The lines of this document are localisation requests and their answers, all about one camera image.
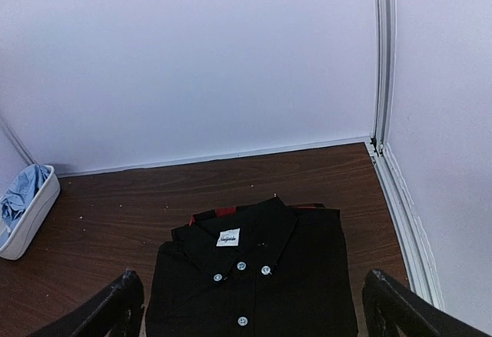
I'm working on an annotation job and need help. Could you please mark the light blue shirt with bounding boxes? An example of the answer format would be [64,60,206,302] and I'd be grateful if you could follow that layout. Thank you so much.
[1,165,51,245]

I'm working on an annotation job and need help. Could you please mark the right aluminium frame post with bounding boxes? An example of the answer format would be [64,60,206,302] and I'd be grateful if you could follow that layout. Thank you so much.
[372,0,397,155]

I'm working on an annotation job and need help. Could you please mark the red black plaid shirt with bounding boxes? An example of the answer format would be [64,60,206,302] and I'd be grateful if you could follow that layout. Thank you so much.
[188,203,329,226]

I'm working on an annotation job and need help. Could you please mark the right side aluminium rail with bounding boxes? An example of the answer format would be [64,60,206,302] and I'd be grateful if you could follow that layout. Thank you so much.
[366,142,445,311]

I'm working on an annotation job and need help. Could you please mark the aluminium frame post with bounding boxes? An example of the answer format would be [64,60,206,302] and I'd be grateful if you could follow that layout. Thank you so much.
[372,0,397,155]
[1,115,37,165]

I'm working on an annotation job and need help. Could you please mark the white plastic basin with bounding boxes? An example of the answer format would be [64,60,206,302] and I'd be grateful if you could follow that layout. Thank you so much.
[1,165,61,261]

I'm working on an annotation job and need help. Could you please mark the black long sleeve shirt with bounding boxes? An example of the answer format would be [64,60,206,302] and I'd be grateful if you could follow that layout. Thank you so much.
[145,198,358,336]

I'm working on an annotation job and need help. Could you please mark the left aluminium frame post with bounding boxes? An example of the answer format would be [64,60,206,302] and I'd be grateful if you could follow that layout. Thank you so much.
[1,115,37,165]

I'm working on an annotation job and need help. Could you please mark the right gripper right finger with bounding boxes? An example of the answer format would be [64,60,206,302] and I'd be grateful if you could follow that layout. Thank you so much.
[362,269,486,336]

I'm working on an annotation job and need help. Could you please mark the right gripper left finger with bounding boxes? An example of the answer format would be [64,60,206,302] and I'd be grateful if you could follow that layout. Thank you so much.
[31,270,145,337]

